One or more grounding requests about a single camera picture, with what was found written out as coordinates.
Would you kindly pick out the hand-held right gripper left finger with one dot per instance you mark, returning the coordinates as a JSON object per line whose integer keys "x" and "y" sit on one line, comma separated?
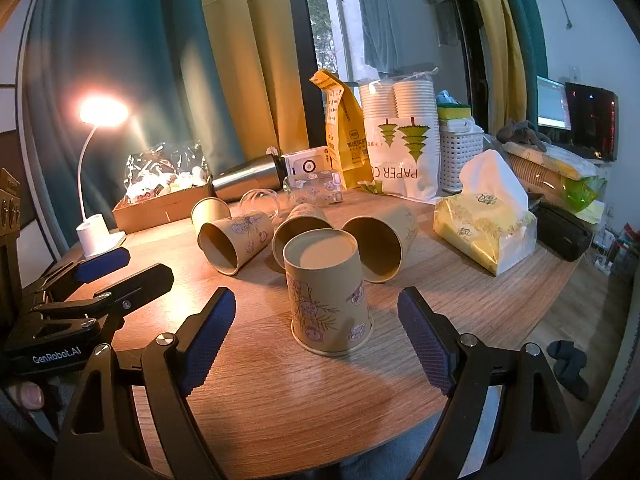
{"x": 210, "y": 342}

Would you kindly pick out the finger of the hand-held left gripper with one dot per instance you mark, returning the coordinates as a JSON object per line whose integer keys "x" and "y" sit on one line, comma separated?
{"x": 142, "y": 280}
{"x": 102, "y": 264}

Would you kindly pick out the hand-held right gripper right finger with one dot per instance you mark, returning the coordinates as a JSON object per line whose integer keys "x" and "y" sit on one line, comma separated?
{"x": 425, "y": 342}

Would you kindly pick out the brown floral paper cup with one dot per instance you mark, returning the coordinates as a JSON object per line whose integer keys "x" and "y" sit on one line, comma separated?
{"x": 327, "y": 295}
{"x": 385, "y": 240}
{"x": 207, "y": 210}
{"x": 235, "y": 240}
{"x": 300, "y": 222}

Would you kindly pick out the clear glass cup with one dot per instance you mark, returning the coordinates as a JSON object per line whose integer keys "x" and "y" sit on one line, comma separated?
{"x": 257, "y": 202}

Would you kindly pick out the person's left hand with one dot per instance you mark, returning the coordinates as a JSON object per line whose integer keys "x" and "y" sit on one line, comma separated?
{"x": 29, "y": 394}

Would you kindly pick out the white desk lamp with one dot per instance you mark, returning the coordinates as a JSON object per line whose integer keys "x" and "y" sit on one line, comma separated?
{"x": 97, "y": 236}

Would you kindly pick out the cardboard box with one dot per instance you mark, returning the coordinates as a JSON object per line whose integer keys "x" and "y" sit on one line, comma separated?
{"x": 150, "y": 213}

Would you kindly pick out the clear plastic snack bag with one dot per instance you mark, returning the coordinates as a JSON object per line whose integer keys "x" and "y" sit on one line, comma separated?
{"x": 165, "y": 170}

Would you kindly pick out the yellow tissue pack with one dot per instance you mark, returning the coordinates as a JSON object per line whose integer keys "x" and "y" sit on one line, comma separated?
{"x": 480, "y": 232}

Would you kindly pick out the stainless steel thermos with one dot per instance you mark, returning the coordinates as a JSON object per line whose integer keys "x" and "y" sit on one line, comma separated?
{"x": 245, "y": 177}

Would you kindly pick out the dark socks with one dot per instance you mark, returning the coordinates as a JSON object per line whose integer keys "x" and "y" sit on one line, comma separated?
{"x": 570, "y": 367}

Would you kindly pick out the black pouch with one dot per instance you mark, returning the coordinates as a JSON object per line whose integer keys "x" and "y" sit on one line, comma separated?
{"x": 560, "y": 232}

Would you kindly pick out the pack of white paper cups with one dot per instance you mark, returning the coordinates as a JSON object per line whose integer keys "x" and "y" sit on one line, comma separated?
{"x": 400, "y": 160}

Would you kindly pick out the printed glass mug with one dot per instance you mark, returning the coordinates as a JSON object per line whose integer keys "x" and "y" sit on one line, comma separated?
{"x": 315, "y": 191}

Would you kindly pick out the white plastic basket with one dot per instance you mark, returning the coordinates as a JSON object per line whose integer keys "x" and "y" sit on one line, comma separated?
{"x": 457, "y": 156}

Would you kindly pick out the small white box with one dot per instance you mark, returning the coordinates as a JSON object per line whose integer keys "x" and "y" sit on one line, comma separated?
{"x": 306, "y": 164}

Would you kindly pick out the sleeve of brown paper cups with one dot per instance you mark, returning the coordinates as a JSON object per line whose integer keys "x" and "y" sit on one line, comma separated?
{"x": 535, "y": 170}

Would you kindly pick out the yellow paper bag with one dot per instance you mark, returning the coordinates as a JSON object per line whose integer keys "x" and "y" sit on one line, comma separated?
{"x": 348, "y": 150}

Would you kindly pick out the green plastic bag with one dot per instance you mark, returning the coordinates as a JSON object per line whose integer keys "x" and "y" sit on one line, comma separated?
{"x": 582, "y": 192}

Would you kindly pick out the grey cloth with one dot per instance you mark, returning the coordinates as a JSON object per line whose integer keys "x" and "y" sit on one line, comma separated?
{"x": 522, "y": 135}

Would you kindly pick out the teal curtain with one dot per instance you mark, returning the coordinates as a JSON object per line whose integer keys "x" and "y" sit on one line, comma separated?
{"x": 125, "y": 35}
{"x": 525, "y": 20}

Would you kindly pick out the yellow green sponge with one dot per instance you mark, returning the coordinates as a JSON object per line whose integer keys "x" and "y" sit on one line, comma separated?
{"x": 454, "y": 111}

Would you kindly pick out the yellow curtain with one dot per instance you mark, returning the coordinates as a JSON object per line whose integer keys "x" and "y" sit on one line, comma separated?
{"x": 240, "y": 50}
{"x": 495, "y": 35}

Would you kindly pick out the computer monitor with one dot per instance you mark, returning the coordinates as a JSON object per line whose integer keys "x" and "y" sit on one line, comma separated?
{"x": 552, "y": 102}

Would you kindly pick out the dark computer case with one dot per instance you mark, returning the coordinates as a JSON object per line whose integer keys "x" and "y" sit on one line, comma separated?
{"x": 592, "y": 120}

